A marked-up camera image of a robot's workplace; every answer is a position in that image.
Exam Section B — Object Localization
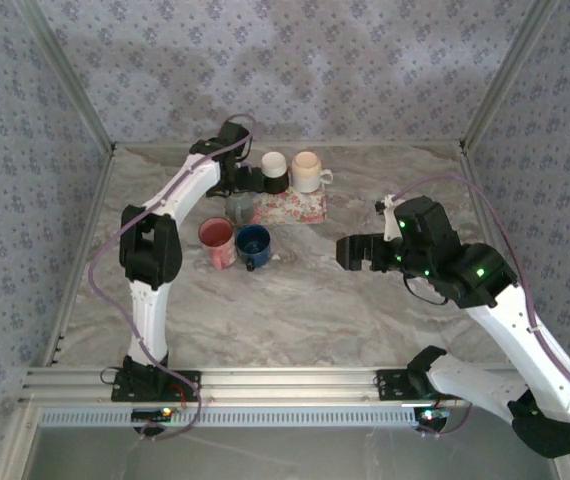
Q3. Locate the grey mug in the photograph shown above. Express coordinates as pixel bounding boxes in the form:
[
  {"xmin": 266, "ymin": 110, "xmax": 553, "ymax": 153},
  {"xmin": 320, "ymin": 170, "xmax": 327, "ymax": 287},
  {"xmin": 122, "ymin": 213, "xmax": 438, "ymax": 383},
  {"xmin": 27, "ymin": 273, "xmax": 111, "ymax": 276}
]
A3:
[{"xmin": 224, "ymin": 192, "xmax": 257, "ymax": 226}]

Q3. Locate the black mug with white base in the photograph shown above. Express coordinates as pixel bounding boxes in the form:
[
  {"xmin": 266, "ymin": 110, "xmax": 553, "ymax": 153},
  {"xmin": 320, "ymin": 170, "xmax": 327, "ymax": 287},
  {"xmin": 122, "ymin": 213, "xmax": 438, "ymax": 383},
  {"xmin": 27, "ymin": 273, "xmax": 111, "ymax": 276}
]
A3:
[{"xmin": 259, "ymin": 151, "xmax": 291, "ymax": 196}]

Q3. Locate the blue mug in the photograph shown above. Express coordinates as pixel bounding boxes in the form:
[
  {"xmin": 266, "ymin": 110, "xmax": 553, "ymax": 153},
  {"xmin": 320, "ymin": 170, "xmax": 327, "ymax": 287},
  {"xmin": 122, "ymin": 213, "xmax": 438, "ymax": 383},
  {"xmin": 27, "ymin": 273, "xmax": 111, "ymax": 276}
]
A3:
[{"xmin": 234, "ymin": 224, "xmax": 272, "ymax": 273}]

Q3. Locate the white mug with beige base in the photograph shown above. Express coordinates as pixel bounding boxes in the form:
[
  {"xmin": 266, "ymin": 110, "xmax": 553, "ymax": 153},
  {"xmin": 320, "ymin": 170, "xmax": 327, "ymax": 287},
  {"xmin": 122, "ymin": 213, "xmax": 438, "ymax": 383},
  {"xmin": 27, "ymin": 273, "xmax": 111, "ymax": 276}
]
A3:
[{"xmin": 290, "ymin": 151, "xmax": 335, "ymax": 195}]

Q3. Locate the pink mug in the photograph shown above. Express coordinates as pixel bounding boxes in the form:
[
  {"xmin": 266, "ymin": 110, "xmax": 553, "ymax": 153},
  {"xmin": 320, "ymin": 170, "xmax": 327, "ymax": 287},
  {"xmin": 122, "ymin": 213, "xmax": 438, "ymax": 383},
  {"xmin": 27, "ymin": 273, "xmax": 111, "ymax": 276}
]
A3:
[{"xmin": 197, "ymin": 217, "xmax": 239, "ymax": 271}]

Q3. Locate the floral patterned tray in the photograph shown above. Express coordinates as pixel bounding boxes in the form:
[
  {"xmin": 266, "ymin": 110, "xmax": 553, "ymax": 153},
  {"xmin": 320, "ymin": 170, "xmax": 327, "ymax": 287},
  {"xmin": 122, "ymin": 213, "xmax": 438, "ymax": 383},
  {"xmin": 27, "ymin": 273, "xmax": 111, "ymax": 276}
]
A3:
[{"xmin": 252, "ymin": 187, "xmax": 329, "ymax": 226}]

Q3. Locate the wide aluminium mounting beam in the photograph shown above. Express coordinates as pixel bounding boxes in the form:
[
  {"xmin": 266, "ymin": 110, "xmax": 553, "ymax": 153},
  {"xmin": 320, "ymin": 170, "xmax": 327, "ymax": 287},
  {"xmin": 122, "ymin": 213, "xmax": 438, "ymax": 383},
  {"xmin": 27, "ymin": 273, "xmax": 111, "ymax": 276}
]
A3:
[{"xmin": 20, "ymin": 367, "xmax": 516, "ymax": 404}]

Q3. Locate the small circuit board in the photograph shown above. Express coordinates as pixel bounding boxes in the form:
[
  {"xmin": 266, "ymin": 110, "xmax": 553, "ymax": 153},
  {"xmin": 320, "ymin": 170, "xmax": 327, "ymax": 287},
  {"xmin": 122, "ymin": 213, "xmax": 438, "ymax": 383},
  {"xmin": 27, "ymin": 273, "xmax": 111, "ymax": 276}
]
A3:
[
  {"xmin": 131, "ymin": 407, "xmax": 175, "ymax": 422},
  {"xmin": 413, "ymin": 407, "xmax": 450, "ymax": 422}
]

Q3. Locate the grey metal panel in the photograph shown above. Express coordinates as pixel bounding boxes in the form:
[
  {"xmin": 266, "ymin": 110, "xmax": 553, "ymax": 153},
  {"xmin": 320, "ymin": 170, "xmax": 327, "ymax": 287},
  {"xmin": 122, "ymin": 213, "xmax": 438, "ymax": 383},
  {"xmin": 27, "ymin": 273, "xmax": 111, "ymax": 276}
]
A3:
[{"xmin": 27, "ymin": 425, "xmax": 564, "ymax": 480}]

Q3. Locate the black cable at right wrist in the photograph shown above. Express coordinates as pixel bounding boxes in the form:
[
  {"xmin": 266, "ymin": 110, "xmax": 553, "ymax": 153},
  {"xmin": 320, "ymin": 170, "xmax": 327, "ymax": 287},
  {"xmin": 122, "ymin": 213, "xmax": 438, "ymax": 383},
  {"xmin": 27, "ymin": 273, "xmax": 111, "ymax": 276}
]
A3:
[{"xmin": 402, "ymin": 272, "xmax": 449, "ymax": 307}]

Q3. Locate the aluminium frame rail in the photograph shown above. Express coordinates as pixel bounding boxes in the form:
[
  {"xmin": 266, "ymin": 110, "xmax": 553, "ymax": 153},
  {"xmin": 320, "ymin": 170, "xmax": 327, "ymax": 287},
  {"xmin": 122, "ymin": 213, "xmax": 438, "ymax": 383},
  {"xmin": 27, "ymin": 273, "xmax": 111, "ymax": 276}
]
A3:
[
  {"xmin": 459, "ymin": 144, "xmax": 504, "ymax": 249},
  {"xmin": 42, "ymin": 147, "xmax": 119, "ymax": 369}
]

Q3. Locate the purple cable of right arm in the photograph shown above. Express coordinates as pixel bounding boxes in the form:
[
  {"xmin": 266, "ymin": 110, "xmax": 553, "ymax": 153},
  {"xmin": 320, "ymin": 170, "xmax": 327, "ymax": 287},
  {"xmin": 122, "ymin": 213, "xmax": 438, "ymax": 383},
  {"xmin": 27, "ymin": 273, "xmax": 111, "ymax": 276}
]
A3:
[{"xmin": 387, "ymin": 173, "xmax": 570, "ymax": 459}]

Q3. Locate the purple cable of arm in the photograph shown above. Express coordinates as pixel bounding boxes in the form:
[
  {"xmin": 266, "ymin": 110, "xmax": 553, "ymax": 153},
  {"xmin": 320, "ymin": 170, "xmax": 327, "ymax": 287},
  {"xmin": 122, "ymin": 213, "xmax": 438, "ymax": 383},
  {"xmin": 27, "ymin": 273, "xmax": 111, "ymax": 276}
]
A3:
[
  {"xmin": 387, "ymin": 173, "xmax": 570, "ymax": 459},
  {"xmin": 88, "ymin": 113, "xmax": 259, "ymax": 442}
]

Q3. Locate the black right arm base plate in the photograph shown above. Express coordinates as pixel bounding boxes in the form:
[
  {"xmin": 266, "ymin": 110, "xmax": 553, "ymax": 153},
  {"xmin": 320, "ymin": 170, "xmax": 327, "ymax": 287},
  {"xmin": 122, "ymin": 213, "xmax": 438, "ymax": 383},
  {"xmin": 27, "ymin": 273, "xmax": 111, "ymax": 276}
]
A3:
[{"xmin": 374, "ymin": 368, "xmax": 469, "ymax": 401}]

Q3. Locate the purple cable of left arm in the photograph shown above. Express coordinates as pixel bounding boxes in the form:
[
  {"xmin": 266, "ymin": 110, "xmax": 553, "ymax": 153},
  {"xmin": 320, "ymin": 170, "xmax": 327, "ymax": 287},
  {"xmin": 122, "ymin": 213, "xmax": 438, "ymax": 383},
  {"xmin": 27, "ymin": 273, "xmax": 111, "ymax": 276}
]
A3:
[{"xmin": 88, "ymin": 113, "xmax": 259, "ymax": 442}]

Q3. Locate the slotted grey cable duct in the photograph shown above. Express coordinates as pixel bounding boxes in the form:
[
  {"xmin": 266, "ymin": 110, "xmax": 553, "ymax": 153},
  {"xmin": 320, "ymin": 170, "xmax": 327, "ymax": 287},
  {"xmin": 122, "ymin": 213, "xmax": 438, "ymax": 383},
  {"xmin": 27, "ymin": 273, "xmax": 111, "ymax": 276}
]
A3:
[{"xmin": 38, "ymin": 409, "xmax": 419, "ymax": 429}]

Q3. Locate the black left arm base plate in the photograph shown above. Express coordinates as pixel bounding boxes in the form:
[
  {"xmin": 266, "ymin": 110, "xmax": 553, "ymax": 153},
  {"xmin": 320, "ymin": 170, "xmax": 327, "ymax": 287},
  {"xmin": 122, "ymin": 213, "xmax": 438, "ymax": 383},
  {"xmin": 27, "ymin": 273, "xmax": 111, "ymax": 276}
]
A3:
[{"xmin": 111, "ymin": 368, "xmax": 202, "ymax": 401}]

